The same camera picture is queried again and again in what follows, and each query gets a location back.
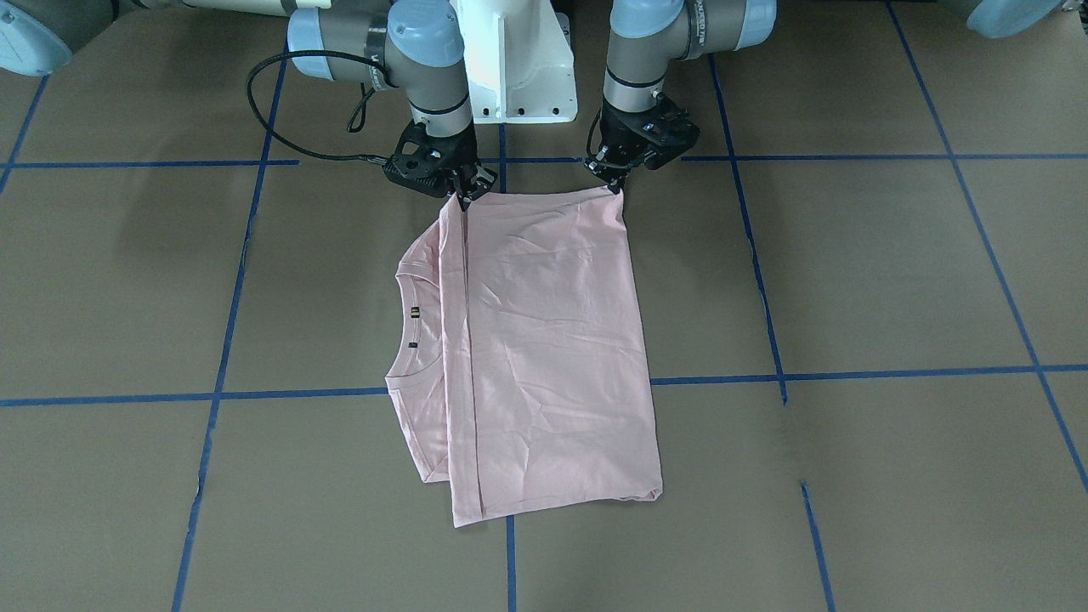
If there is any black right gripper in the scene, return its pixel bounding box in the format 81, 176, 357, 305
383, 122, 497, 212

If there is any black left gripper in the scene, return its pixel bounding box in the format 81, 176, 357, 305
584, 93, 700, 194

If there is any pink Snoopy t-shirt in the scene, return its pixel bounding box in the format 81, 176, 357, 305
385, 187, 663, 528

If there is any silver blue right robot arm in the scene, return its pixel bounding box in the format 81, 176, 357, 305
3, 1, 495, 208

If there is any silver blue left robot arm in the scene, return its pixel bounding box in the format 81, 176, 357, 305
569, 1, 1085, 228

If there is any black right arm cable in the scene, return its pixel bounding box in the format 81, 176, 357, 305
246, 51, 400, 164

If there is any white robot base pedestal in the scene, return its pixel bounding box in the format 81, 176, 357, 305
452, 1, 579, 125

